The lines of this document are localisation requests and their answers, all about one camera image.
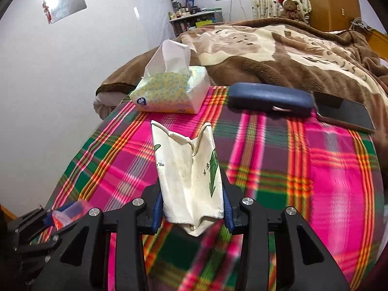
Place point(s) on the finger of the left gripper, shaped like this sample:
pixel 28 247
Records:
pixel 29 226
pixel 57 239

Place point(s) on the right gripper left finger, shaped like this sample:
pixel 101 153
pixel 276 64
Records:
pixel 81 260

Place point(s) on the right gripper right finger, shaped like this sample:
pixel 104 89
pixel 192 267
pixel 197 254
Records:
pixel 302 260

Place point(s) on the white paper cup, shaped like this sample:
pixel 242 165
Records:
pixel 190 178

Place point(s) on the soft tissue pack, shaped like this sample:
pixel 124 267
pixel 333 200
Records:
pixel 170 83

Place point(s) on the black smartphone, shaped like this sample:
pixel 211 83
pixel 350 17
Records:
pixel 342 112

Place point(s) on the dark blue glasses case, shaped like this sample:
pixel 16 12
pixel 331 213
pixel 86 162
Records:
pixel 271 99

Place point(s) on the brown beige fleece blanket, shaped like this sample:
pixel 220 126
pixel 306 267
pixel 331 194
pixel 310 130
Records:
pixel 274 51

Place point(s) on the wooden headboard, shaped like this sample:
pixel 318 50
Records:
pixel 378 42

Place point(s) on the brown teddy bear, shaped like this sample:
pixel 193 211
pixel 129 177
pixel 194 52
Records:
pixel 291 10

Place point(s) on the wooden wardrobe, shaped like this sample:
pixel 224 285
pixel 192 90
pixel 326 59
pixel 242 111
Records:
pixel 332 15

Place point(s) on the cluttered wall shelf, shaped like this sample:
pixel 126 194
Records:
pixel 183 19

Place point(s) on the silver wall poster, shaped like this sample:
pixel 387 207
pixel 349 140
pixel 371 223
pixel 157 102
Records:
pixel 56 10

